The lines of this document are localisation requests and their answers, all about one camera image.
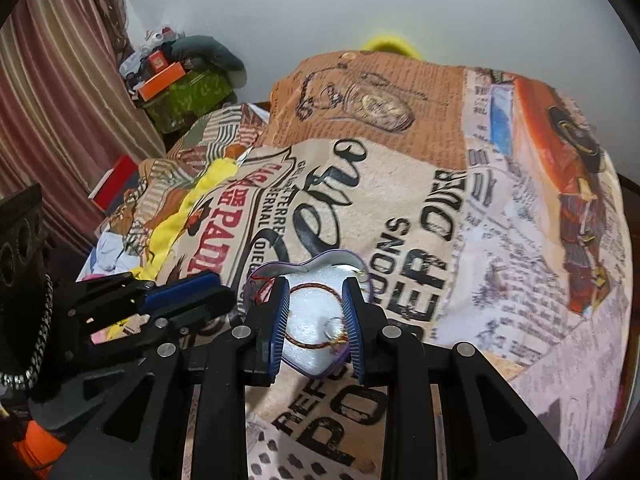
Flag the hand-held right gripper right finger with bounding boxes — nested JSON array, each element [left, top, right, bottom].
[[341, 276, 583, 480]]

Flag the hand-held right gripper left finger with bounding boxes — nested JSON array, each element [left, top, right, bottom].
[[50, 276, 292, 480]]

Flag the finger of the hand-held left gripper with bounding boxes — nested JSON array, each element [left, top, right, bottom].
[[70, 271, 222, 321], [77, 287, 237, 377]]

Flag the silver ring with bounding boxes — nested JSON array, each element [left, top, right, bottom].
[[322, 316, 347, 346]]

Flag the purple heart-shaped tin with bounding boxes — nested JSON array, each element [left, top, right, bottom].
[[247, 249, 373, 378]]

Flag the red-brown braided bracelet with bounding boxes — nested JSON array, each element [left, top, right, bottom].
[[250, 277, 351, 350]]

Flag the silver chain bracelet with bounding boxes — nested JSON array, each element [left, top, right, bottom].
[[0, 274, 55, 391]]

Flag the white clothes pile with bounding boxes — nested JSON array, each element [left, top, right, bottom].
[[95, 230, 136, 276]]

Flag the yellow cloth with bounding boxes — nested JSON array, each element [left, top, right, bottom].
[[132, 157, 241, 281]]

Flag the red book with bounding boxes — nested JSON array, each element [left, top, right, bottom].
[[89, 155, 138, 211]]

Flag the printed blanket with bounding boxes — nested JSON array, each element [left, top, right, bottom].
[[95, 52, 633, 480]]

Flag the striped brown curtain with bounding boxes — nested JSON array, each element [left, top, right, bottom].
[[0, 0, 166, 256]]

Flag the green patterned cloth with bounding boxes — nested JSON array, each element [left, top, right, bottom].
[[142, 67, 236, 133]]

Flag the orange box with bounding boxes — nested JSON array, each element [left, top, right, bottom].
[[137, 62, 185, 102]]

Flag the white plastic bags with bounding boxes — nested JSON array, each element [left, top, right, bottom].
[[120, 25, 181, 77]]

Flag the grey garment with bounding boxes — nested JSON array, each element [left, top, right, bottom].
[[170, 35, 248, 86]]

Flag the yellow plastic object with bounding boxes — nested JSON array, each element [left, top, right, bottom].
[[362, 32, 426, 58]]

